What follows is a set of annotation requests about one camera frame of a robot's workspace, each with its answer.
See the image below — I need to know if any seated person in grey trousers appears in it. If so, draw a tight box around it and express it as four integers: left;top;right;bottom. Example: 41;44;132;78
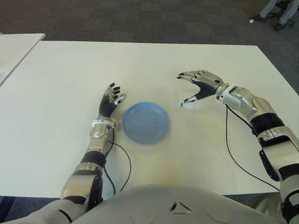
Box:
259;0;299;31

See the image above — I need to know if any white charger block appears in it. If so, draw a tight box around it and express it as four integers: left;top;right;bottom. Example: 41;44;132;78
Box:
179;90;196;108

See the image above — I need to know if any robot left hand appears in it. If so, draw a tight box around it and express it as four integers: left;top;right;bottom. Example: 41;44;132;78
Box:
98;82;127;119

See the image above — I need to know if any white side table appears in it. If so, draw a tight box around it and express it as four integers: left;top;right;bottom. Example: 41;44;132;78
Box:
0;33;46;86

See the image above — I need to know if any blue round plate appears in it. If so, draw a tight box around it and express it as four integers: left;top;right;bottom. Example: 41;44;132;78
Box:
122;102;171;147

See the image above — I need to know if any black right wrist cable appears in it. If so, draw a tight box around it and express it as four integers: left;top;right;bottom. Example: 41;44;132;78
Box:
225;105;281;192

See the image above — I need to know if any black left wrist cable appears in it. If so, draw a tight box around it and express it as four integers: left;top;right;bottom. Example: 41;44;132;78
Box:
102;126;132;194

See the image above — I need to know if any grey robot torso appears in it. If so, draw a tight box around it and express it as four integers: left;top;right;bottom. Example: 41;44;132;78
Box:
0;184;281;224

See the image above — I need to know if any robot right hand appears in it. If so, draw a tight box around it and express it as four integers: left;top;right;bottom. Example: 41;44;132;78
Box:
176;69;225;103

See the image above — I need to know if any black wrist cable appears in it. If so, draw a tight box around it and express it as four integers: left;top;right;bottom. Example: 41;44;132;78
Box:
102;126;132;194
225;105;281;192

